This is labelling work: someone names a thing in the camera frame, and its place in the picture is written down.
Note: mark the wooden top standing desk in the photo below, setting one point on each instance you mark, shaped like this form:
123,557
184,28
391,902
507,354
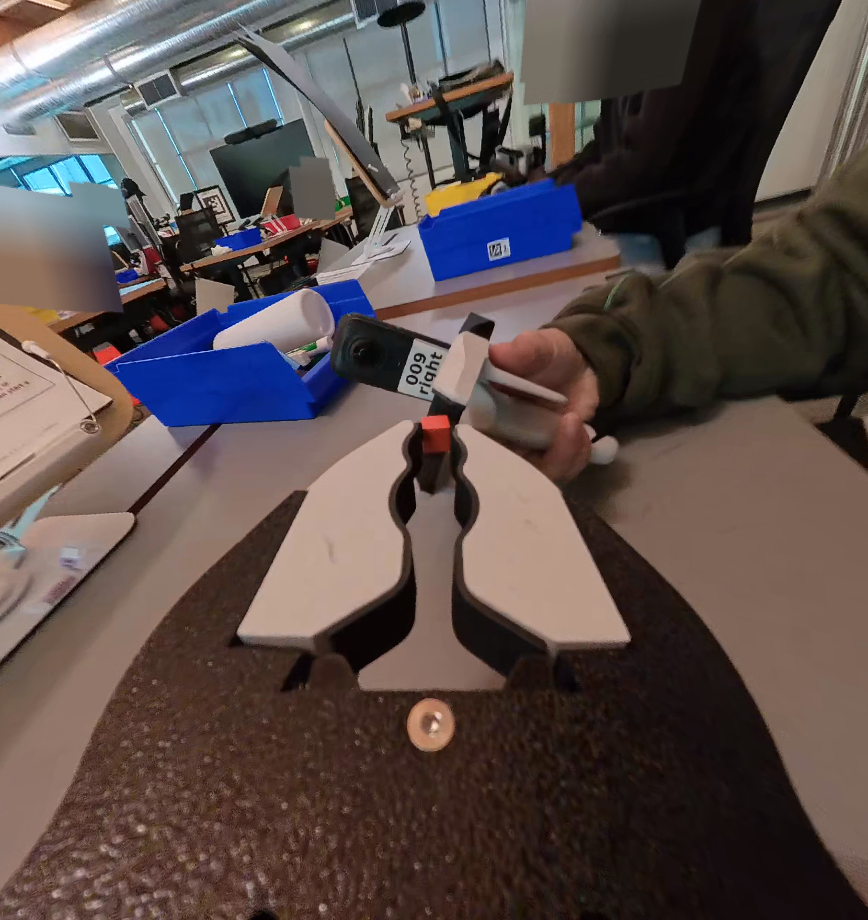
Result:
448,97

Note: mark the black board on white stand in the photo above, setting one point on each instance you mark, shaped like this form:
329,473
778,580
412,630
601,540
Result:
368,162

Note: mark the blue storage bin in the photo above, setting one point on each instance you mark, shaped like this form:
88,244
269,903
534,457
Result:
211,388

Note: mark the small blue bin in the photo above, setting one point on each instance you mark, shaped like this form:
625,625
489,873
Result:
238,241

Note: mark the grey cardboard sheet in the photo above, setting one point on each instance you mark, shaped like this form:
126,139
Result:
333,257
213,298

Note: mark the white rounded base board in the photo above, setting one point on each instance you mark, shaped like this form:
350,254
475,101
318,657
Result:
82,546

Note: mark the wooden pillar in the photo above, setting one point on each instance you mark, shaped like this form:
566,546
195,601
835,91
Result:
562,136

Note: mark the silver ventilation duct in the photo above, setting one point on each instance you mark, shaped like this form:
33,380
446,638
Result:
118,50

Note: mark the black video bar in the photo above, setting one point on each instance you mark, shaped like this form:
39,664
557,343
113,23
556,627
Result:
251,131

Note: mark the blue bin with white tag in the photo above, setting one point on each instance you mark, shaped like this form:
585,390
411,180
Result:
477,241

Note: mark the person's right forearm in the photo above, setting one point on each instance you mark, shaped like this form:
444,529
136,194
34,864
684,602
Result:
728,323

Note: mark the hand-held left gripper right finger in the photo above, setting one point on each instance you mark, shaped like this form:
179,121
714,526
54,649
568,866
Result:
534,560

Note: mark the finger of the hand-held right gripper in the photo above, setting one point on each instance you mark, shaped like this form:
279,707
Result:
463,366
432,474

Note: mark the black floor lamp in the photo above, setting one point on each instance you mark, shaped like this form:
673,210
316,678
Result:
399,11

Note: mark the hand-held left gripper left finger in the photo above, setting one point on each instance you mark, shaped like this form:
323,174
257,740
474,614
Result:
333,553

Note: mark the yellow bin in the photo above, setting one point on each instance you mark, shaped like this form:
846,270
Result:
452,198

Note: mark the person's right hand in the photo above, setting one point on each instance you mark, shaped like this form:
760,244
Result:
542,356

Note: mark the framed black white marker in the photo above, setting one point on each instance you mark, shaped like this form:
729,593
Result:
217,203

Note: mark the large black monitor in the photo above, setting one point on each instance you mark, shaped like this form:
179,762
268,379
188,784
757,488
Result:
254,172

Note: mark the white green marker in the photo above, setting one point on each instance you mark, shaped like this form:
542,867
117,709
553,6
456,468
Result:
315,347

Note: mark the white cylinder roll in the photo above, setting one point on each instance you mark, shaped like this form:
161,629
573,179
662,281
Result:
276,323

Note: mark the small red cube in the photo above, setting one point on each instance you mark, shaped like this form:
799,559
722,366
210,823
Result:
435,429

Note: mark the white paper sheets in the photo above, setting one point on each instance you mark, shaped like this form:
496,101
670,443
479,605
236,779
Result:
384,248

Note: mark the red box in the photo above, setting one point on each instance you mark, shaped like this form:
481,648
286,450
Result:
276,226

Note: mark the wooden sign board with paper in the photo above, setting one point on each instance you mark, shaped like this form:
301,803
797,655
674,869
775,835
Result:
17,402

